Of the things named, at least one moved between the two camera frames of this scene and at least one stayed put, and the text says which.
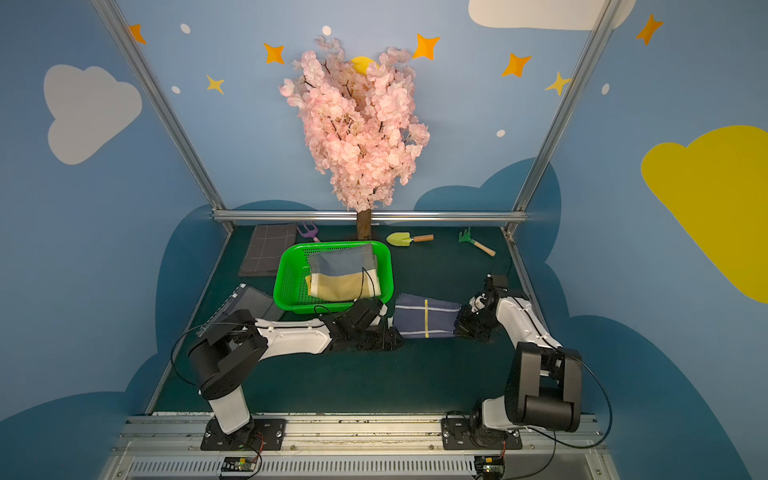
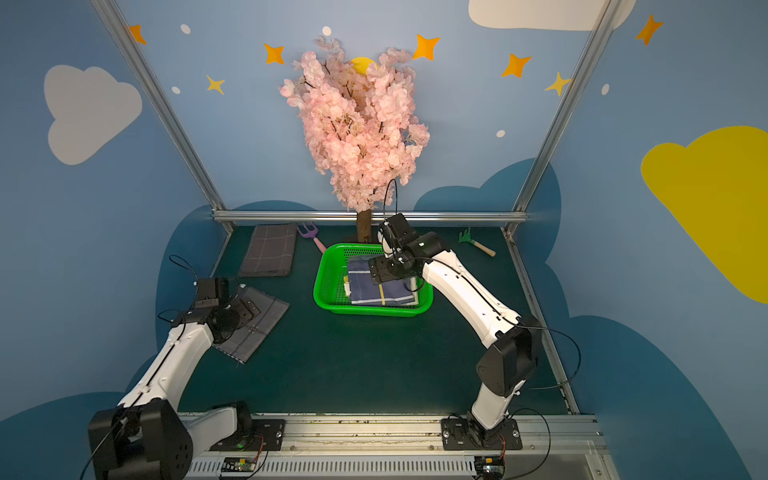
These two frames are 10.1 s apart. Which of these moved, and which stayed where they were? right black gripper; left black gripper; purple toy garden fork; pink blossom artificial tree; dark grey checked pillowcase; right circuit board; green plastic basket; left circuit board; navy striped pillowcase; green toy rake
Moved: right black gripper; navy striped pillowcase; green plastic basket; left black gripper
Stayed: right circuit board; pink blossom artificial tree; green toy rake; purple toy garden fork; left circuit board; dark grey checked pillowcase
